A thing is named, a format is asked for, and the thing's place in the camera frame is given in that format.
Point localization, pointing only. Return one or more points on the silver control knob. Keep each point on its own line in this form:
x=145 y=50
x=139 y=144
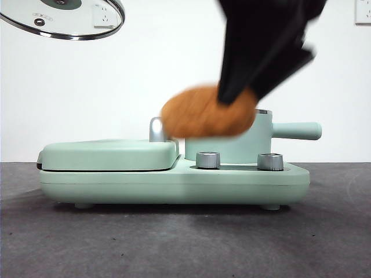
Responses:
x=207 y=160
x=270 y=161

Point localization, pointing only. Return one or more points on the mint green griddle cover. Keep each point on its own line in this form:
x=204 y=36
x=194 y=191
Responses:
x=107 y=156

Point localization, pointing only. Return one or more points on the brown potato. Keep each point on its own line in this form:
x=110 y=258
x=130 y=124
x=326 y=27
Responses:
x=203 y=116

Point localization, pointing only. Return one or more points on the glass lid with green knob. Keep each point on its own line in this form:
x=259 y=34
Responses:
x=58 y=17

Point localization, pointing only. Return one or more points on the white wall power outlet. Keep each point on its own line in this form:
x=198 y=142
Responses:
x=100 y=20
x=363 y=11

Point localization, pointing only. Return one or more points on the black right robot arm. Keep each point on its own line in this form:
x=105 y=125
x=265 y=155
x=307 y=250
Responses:
x=269 y=17

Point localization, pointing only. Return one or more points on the mint green breakfast maker base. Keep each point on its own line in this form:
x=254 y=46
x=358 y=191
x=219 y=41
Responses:
x=261 y=185

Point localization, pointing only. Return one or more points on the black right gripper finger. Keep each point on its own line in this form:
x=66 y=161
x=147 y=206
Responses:
x=287 y=66
x=243 y=66

